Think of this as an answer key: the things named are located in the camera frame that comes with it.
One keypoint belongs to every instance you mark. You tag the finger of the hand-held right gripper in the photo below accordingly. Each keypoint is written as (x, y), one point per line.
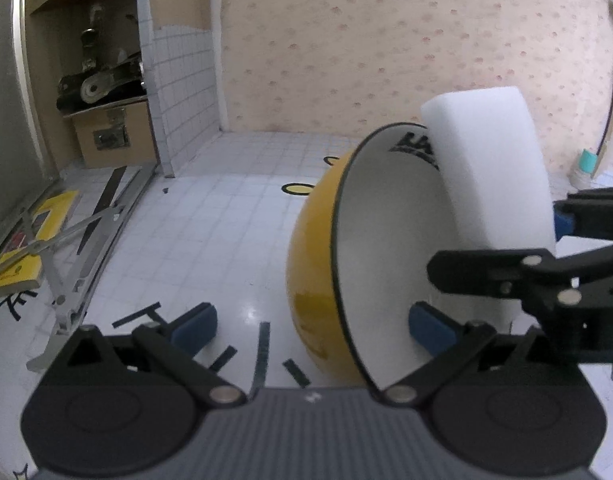
(596, 215)
(481, 272)

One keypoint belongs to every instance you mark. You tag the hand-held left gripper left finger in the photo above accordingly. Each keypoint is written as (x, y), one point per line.
(196, 327)

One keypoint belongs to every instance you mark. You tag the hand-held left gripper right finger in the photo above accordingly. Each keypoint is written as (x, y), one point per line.
(429, 327)

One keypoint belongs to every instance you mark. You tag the yellow bowl with white inside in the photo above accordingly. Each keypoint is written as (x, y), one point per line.
(386, 240)

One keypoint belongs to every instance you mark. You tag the white sponge block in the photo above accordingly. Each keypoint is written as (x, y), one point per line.
(491, 175)

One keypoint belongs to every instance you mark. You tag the black tape strip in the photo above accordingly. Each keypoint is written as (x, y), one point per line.
(296, 372)
(222, 357)
(261, 355)

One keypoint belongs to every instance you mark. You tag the teal cup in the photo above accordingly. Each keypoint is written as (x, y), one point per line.
(587, 162)

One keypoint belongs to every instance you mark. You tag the silver folding metal stand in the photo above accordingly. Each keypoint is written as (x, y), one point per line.
(81, 270)

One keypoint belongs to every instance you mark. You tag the yellow flat book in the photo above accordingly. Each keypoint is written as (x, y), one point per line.
(54, 215)

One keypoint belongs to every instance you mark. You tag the cardboard box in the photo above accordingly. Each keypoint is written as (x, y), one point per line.
(136, 135)

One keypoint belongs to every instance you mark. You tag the black mechanical parts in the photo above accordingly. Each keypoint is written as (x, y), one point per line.
(106, 80)

